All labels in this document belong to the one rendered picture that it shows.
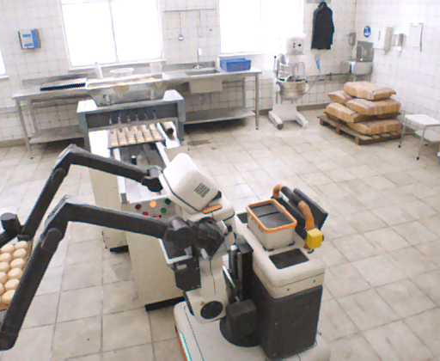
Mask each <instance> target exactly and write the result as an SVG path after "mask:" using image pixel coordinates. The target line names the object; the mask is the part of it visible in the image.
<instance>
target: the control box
mask: <svg viewBox="0 0 440 361"><path fill-rule="evenodd" d="M166 199H169V197H168V195H167V194H162V195H156V196H153V197H148V198H142V199H134V200H130V201H129V203H130V207H131V212H132V213H137V214H141V215H142V213H143V212H144V211H147V212H148V216H149V217H157V216H159V217H161V218H166V219H168V218H170V217H172V216H174V215H176V207H175V203H173V202H172V201H171V200H170V203H169V204H166V203H165V200H166ZM153 201H154V202H156V205H155V207H152V206H151V205H150V203H151V202H153ZM136 205H141V208H140V209H137V208H136V207H135V206H136ZM161 209H167V211H166V213H161Z"/></svg>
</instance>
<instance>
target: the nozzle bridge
mask: <svg viewBox="0 0 440 361"><path fill-rule="evenodd" d="M146 107H147V115H148V120H145V119H144V117H145V111H146ZM128 108H129V109H130V111H129V115H130V118H131V122H130V123H128V122H127V118H126V116H127V113H128ZM154 109H156V114H157V119H154V114H153V112H154ZM119 110H120V117H121V124H119V121H118V114H119ZM110 111H111V118H112V124H111V125H110V123H109V117H108V115H110ZM137 111H138V117H139V121H136V112H137ZM77 117H78V124H79V128H80V131H81V135H82V136H83V137H82V139H83V142H84V147H85V150H87V151H89V152H92V146H91V143H90V139H91V138H90V135H89V134H90V133H91V132H102V131H109V130H115V129H121V128H128V127H133V126H141V125H153V124H159V123H166V122H172V121H174V123H175V132H176V137H177V138H178V140H179V141H181V140H185V135H184V125H183V122H184V121H186V110H185V99H184V98H182V97H181V96H180V95H179V94H178V93H177V92H176V91H175V90H167V91H165V94H164V96H163V99H158V100H150V101H136V102H129V103H121V104H114V105H106V106H99V107H97V106H96V104H95V103H94V101H93V100H89V101H79V105H78V109H77Z"/></svg>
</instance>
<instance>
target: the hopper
mask: <svg viewBox="0 0 440 361"><path fill-rule="evenodd" d="M149 78H154V79H155V80H156V81H148V82H142V83H138V82H139V80H140V79H149ZM120 80H121V81H120ZM169 81H170V78H168V77H166V76H165V74H164V73H160V74H151V75H142V76H124V77H119V78H115V79H107V80H98V81H89V82H86V88H85V89H86V90H87V91H88V92H89V94H90V97H91V98H92V100H93V101H94V103H95V104H96V106H97V107H99V106H106V105H114V104H121V103H129V102H136V101H150V100H158V99H163V96H164V94H165V91H166V89H167V87H168V83H169ZM121 82H123V83H124V84H123V85H116V84H117V83H121ZM130 82H134V83H131V84H127V83H130Z"/></svg>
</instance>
